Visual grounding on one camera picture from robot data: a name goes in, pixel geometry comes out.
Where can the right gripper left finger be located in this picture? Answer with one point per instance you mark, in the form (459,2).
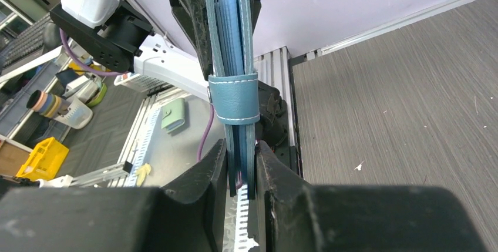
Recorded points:
(195,204)

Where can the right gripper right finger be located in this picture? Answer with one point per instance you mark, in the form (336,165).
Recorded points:
(282,211)

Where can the blue leather card holder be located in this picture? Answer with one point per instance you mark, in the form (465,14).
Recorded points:
(233,86)

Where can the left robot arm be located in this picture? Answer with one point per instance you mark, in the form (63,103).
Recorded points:
(123,40)

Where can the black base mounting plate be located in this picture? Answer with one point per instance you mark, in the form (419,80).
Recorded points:
(275,127)

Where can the green wallet on floor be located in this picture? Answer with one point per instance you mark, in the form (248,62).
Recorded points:
(173,115)

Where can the measuring cup with rolls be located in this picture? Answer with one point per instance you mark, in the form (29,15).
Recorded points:
(71,112)

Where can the yellow plastic crate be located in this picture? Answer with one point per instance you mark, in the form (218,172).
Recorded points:
(44,161)

